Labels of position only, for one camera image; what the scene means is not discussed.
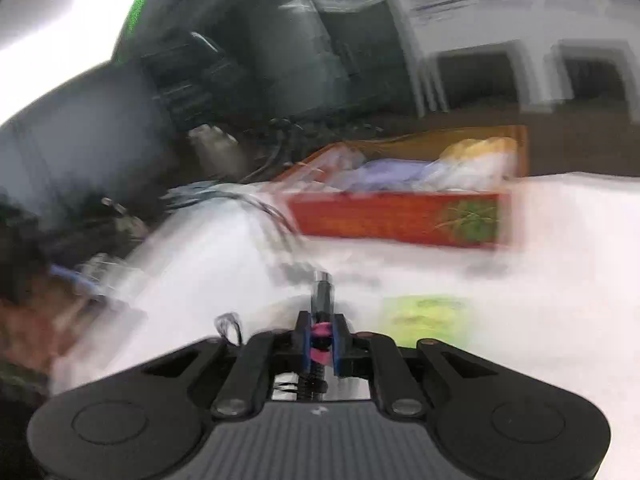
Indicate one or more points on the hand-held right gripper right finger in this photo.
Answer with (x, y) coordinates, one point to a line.
(340, 345)

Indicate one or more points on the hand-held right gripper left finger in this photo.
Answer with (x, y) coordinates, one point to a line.
(302, 345)

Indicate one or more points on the green packet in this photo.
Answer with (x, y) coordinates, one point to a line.
(425, 317)

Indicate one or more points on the red cardboard box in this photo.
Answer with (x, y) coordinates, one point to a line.
(380, 220)

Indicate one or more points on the purple linen pouch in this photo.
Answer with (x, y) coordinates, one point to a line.
(390, 172)

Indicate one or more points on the yellow and white plush toy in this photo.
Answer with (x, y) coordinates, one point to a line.
(480, 160)

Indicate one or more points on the light blue cloth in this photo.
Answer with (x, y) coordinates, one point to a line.
(200, 192)

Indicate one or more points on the stainless steel thermos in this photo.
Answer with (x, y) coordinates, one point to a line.
(212, 145)

